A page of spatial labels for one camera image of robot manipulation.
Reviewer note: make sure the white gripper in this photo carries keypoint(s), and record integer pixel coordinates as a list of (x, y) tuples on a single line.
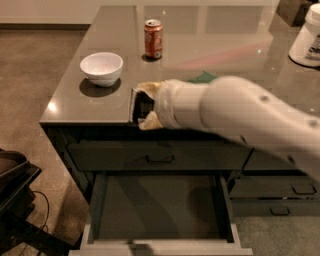
[(164, 102)]

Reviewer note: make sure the black rxbar chocolate bar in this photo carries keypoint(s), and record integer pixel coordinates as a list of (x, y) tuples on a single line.
[(140, 106)]

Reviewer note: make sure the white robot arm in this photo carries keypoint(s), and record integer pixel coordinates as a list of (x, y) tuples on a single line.
[(239, 110)]

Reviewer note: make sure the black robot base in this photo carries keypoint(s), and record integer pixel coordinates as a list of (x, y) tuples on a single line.
[(16, 204)]

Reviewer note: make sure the closed top left drawer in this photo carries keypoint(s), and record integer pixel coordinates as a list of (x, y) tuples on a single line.
[(130, 155)]

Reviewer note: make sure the open middle drawer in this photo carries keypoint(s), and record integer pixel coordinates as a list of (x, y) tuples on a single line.
[(149, 215)]

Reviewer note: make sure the top right drawer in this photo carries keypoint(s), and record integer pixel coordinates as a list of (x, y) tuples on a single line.
[(263, 161)]

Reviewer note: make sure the middle right drawer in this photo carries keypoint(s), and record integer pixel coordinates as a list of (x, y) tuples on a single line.
[(275, 187)]

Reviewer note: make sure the bottom right drawer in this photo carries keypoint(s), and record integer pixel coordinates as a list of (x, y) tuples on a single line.
[(276, 207)]

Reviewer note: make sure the dark box on counter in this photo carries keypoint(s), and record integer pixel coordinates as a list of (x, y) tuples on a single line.
[(293, 12)]

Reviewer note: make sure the white ceramic bowl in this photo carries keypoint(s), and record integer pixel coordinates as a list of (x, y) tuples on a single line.
[(103, 68)]

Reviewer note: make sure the green yellow sponge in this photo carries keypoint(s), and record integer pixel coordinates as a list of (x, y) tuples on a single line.
[(204, 77)]

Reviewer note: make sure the orange soda can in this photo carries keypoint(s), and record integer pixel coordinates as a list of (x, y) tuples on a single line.
[(153, 30)]

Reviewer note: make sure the white plastic canister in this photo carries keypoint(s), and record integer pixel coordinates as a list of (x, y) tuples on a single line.
[(306, 47)]

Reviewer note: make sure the black drawer handle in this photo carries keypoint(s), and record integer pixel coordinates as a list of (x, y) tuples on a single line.
[(167, 160)]

